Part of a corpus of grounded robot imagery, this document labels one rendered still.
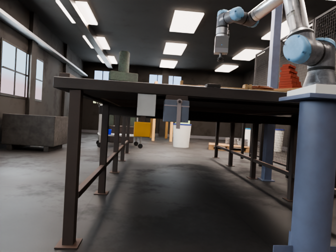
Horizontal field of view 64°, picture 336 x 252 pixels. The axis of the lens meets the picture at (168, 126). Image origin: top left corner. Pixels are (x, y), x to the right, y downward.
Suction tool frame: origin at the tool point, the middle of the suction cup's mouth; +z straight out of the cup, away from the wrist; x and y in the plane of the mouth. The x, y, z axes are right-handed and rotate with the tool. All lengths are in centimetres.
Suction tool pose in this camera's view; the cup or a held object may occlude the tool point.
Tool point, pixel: (220, 60)
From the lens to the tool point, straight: 182.4
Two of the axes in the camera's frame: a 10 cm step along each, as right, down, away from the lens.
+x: -0.9, 0.1, -10.0
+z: -0.6, 10.0, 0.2
